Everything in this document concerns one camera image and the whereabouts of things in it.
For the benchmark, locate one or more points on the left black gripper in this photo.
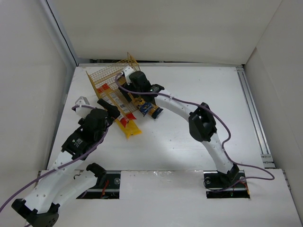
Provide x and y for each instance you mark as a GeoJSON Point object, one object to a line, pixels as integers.
{"type": "Point", "coordinates": [108, 108]}

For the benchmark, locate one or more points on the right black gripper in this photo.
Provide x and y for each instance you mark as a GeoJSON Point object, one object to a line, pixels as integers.
{"type": "Point", "coordinates": [130, 88]}

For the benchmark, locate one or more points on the red white spaghetti bag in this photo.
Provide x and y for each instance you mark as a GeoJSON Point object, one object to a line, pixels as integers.
{"type": "Point", "coordinates": [110, 96]}

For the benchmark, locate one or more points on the blue patterned spaghetti bag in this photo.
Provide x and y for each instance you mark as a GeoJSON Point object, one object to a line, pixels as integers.
{"type": "Point", "coordinates": [143, 106]}

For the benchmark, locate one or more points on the yellow spaghetti bag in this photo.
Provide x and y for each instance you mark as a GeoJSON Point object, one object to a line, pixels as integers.
{"type": "Point", "coordinates": [129, 128]}

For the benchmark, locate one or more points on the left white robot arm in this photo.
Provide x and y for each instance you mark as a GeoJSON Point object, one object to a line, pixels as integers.
{"type": "Point", "coordinates": [41, 207]}

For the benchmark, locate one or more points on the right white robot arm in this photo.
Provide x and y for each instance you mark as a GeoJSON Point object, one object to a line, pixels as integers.
{"type": "Point", "coordinates": [202, 125]}

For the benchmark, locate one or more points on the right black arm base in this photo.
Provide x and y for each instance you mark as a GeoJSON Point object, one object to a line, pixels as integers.
{"type": "Point", "coordinates": [217, 189]}

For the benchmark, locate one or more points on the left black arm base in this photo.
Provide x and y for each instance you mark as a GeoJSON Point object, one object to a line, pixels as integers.
{"type": "Point", "coordinates": [106, 189]}

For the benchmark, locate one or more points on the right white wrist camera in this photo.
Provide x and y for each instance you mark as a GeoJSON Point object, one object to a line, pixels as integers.
{"type": "Point", "coordinates": [127, 71]}

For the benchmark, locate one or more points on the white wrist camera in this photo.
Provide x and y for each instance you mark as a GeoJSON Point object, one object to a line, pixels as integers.
{"type": "Point", "coordinates": [127, 71]}
{"type": "Point", "coordinates": [81, 104]}

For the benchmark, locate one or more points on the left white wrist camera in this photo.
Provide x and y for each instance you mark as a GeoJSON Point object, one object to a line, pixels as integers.
{"type": "Point", "coordinates": [81, 104]}

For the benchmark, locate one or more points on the yellow wire mesh shelf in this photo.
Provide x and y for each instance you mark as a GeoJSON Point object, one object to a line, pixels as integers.
{"type": "Point", "coordinates": [107, 76]}

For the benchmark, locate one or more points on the aluminium rail right side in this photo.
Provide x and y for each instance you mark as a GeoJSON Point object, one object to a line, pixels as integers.
{"type": "Point", "coordinates": [265, 153]}

